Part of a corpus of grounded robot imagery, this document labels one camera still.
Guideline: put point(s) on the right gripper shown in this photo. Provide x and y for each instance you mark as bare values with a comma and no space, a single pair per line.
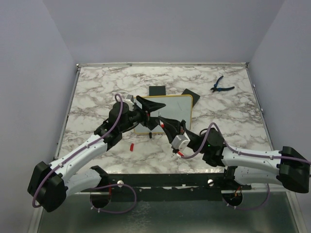
175,125

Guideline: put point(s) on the black square block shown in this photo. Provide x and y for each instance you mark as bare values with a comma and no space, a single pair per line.
157,90
195,96

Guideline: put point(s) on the black square block left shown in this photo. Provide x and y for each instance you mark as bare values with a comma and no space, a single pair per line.
157,90

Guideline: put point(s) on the yellow framed whiteboard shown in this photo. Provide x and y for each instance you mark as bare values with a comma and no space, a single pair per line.
177,107

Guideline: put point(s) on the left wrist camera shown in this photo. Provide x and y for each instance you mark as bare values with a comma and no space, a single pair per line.
129,100

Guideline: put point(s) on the red and white marker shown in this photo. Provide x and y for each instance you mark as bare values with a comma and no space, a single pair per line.
160,122

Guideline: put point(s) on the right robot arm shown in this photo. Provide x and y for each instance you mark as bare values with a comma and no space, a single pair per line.
286,167

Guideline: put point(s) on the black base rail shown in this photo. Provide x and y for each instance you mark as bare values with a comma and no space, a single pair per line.
170,187

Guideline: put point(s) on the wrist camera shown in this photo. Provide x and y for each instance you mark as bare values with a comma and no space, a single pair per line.
179,143
129,100

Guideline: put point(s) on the black square block right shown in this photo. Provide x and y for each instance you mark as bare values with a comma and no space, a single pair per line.
195,96

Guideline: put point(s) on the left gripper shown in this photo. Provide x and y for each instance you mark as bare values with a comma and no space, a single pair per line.
150,107

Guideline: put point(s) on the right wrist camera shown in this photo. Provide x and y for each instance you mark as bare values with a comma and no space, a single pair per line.
179,143

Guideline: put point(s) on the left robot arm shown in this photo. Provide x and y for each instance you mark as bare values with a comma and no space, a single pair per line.
52,182

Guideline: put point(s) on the metal table frame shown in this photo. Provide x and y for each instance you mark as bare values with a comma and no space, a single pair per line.
227,97

